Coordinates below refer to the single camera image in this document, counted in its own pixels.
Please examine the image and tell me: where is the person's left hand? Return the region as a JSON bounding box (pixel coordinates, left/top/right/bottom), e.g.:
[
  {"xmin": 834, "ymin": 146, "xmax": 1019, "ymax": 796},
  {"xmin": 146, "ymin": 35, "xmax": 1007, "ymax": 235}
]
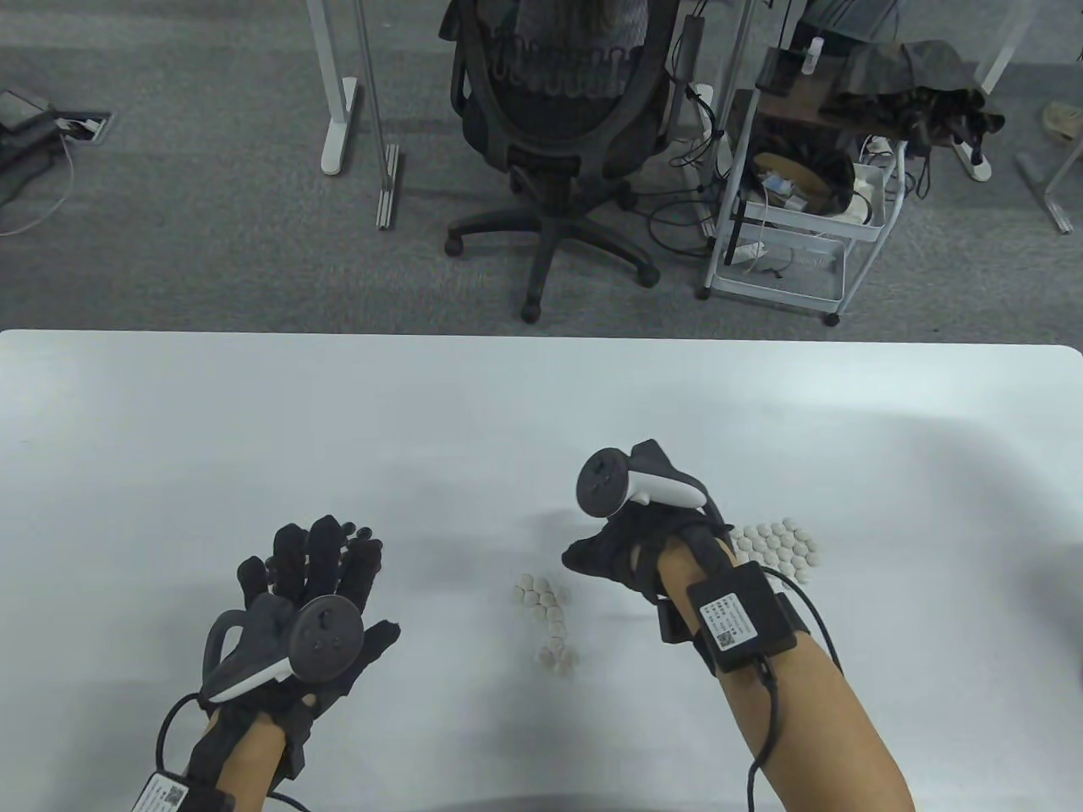
[{"xmin": 210, "ymin": 513, "xmax": 401, "ymax": 781}]

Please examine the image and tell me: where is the person's right hand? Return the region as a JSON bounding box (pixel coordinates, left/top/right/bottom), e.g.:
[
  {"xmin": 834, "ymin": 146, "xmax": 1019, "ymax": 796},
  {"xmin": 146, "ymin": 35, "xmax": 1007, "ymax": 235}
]
[{"xmin": 562, "ymin": 440, "xmax": 735, "ymax": 606}]

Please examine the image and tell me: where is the mixed black white go stones pile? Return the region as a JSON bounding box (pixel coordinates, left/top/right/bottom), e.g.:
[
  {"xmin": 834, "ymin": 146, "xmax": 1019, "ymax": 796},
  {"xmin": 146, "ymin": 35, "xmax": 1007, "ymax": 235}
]
[{"xmin": 510, "ymin": 573, "xmax": 580, "ymax": 676}]

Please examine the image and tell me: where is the sorted white go stones group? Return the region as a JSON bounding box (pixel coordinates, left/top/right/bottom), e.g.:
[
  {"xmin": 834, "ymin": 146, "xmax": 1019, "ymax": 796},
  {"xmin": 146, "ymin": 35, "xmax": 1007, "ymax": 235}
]
[{"xmin": 729, "ymin": 518, "xmax": 822, "ymax": 586}]

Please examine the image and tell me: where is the person's right forearm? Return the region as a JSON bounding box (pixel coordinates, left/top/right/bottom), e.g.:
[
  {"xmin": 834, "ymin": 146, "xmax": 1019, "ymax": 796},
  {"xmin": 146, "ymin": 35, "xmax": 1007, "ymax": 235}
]
[{"xmin": 656, "ymin": 541, "xmax": 917, "ymax": 812}]

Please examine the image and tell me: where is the grey white left hand controller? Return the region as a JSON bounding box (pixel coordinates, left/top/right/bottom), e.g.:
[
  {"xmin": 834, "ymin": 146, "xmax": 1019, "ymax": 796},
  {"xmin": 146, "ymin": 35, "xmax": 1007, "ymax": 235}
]
[{"xmin": 203, "ymin": 595, "xmax": 366, "ymax": 705}]

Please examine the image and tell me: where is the grey white hand controller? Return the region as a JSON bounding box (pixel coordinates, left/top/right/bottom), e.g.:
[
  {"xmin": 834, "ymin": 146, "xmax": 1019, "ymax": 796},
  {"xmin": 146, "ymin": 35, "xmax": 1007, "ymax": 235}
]
[
  {"xmin": 575, "ymin": 448, "xmax": 711, "ymax": 518},
  {"xmin": 203, "ymin": 595, "xmax": 366, "ymax": 705}
]

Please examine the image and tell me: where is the grey white right hand controller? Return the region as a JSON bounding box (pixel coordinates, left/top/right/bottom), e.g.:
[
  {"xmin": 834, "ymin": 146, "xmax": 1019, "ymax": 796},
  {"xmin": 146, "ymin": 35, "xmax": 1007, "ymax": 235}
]
[{"xmin": 575, "ymin": 448, "xmax": 711, "ymax": 518}]

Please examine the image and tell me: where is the white utility cart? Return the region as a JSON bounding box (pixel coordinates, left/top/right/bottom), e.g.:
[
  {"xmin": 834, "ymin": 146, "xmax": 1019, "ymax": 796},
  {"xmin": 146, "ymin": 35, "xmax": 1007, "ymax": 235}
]
[{"xmin": 695, "ymin": 47, "xmax": 910, "ymax": 328}]

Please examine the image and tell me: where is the black mesh office chair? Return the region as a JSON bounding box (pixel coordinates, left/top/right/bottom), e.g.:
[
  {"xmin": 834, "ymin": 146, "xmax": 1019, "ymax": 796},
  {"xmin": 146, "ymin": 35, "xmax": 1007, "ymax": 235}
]
[{"xmin": 440, "ymin": 0, "xmax": 707, "ymax": 324}]

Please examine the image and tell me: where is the white desk leg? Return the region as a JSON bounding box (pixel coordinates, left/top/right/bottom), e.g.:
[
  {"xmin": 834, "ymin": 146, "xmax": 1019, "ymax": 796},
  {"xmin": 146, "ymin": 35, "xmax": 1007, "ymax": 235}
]
[
  {"xmin": 306, "ymin": 0, "xmax": 360, "ymax": 177},
  {"xmin": 981, "ymin": 0, "xmax": 1042, "ymax": 94}
]

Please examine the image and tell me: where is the floor socket box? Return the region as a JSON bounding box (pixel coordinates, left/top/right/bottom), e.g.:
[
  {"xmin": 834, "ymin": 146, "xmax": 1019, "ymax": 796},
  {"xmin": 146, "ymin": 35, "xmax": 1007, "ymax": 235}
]
[{"xmin": 53, "ymin": 108, "xmax": 115, "ymax": 145}]

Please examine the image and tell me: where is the black power adapter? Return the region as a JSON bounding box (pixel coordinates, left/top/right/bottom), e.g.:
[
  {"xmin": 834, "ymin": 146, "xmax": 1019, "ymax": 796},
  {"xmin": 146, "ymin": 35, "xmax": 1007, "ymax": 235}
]
[{"xmin": 677, "ymin": 13, "xmax": 707, "ymax": 83}]

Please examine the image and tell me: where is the white power strip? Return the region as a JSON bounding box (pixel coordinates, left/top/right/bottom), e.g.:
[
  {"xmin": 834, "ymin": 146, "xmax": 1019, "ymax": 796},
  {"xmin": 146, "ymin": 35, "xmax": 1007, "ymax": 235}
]
[{"xmin": 948, "ymin": 134, "xmax": 992, "ymax": 183}]

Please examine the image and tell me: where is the black cloth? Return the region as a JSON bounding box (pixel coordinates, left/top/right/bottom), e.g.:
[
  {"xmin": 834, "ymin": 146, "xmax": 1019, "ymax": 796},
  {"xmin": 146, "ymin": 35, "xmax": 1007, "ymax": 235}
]
[{"xmin": 821, "ymin": 38, "xmax": 1008, "ymax": 145}]

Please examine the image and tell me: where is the grey metal floor foot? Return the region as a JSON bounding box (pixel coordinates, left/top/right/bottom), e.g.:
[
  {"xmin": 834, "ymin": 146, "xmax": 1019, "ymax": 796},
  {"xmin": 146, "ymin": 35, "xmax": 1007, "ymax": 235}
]
[{"xmin": 1015, "ymin": 151, "xmax": 1075, "ymax": 235}]

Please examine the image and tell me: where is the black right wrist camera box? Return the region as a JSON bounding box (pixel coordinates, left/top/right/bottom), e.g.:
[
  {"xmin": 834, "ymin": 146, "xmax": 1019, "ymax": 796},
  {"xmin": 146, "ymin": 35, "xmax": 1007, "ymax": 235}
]
[{"xmin": 685, "ymin": 562, "xmax": 800, "ymax": 676}]

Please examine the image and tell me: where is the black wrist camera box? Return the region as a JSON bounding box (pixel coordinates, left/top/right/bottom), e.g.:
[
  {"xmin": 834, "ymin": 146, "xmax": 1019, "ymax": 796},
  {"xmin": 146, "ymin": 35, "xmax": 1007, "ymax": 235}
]
[
  {"xmin": 129, "ymin": 771, "xmax": 236, "ymax": 812},
  {"xmin": 685, "ymin": 562, "xmax": 800, "ymax": 676}
]

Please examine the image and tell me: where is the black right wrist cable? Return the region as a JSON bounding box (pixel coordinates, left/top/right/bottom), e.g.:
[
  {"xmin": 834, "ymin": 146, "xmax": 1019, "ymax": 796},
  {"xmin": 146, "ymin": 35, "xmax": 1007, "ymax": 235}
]
[{"xmin": 745, "ymin": 571, "xmax": 847, "ymax": 812}]

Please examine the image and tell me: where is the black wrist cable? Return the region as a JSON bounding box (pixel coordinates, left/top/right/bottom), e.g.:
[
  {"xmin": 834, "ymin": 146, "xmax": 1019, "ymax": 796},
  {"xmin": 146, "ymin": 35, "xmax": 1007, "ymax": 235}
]
[
  {"xmin": 156, "ymin": 694, "xmax": 305, "ymax": 812},
  {"xmin": 745, "ymin": 571, "xmax": 847, "ymax": 812}
]

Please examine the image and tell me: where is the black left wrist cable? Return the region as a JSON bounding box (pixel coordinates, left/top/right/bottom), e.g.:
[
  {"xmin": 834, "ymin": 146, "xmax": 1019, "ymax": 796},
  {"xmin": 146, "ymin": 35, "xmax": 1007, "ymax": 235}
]
[{"xmin": 156, "ymin": 694, "xmax": 305, "ymax": 812}]

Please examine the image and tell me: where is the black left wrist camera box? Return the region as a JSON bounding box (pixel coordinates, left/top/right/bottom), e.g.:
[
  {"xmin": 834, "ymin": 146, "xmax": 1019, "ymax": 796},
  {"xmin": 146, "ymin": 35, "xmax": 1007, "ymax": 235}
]
[{"xmin": 129, "ymin": 771, "xmax": 236, "ymax": 812}]

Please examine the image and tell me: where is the aluminium profile post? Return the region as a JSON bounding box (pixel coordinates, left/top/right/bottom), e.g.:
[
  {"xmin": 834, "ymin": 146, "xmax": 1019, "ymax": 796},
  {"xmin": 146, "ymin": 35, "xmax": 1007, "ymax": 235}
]
[{"xmin": 351, "ymin": 0, "xmax": 400, "ymax": 229}]

